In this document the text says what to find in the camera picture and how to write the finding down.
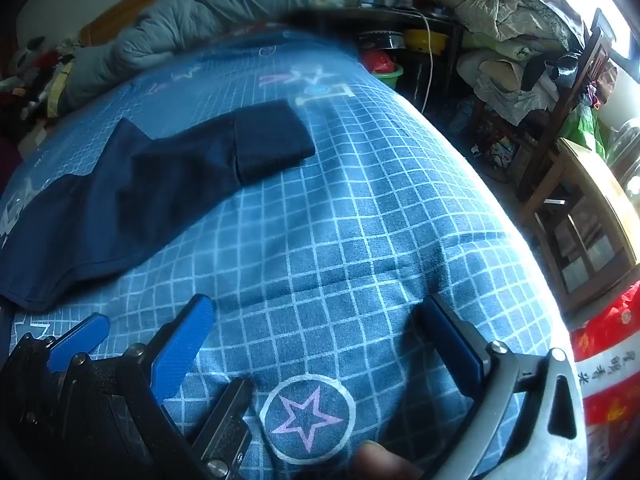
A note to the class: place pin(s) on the grey-blue quilt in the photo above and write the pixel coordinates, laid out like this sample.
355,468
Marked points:
175,25

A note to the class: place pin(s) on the blue checked bed sheet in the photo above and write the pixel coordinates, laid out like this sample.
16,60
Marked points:
350,210

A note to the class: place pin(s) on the pile of folded bedding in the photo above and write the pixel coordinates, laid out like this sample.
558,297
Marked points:
510,20

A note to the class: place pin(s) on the panda plush toy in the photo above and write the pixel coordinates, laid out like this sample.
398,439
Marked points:
25,57

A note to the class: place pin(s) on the navy blue pants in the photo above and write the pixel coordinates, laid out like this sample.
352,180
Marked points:
150,200

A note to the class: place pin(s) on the bright window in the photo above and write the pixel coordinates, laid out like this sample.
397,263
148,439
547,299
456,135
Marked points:
617,25

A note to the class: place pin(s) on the person's right hand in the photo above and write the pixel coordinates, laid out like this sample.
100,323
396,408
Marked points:
385,462

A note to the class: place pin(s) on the light wooden stool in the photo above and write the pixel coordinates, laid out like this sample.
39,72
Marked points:
595,180

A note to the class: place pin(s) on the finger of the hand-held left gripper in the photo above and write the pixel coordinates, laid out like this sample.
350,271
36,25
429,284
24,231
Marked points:
80,342
225,425

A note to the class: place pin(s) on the green plastic basin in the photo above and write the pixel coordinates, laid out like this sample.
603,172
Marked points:
390,80

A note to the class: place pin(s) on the green plastic bag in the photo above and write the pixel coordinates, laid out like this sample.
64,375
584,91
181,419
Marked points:
585,132

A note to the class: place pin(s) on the red printed bag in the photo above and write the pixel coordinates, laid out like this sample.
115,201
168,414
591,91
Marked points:
610,340

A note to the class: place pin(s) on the round black tin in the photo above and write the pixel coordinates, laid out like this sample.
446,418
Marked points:
380,40

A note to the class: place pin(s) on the yellow bowl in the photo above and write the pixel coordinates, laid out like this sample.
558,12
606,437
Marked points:
425,42

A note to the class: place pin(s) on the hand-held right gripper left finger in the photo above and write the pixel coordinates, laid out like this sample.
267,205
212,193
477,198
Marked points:
180,347

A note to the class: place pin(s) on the dark wooden desk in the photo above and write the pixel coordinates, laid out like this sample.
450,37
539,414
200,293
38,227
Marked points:
400,17

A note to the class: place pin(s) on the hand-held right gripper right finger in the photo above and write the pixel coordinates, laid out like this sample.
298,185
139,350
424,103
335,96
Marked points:
457,345

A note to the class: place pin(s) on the pile of clothes and toys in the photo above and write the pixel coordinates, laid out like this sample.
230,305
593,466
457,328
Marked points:
55,60

